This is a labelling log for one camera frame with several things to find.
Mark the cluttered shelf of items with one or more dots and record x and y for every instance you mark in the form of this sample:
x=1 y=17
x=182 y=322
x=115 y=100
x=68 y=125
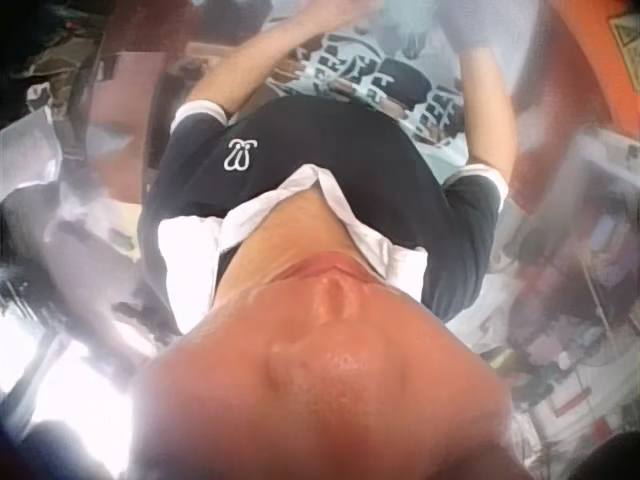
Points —
x=585 y=280

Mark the light blue printed cloth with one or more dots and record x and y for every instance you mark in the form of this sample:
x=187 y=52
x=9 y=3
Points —
x=380 y=75

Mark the person's left hand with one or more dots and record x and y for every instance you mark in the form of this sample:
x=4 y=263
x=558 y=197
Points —
x=345 y=16

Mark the orange box with label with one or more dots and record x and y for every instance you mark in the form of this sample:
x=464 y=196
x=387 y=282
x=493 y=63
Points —
x=607 y=55

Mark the camouflage fabric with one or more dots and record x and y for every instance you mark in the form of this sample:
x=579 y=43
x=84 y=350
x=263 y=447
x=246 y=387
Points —
x=55 y=40

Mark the brown cardboard box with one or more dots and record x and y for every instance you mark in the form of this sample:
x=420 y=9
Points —
x=132 y=90

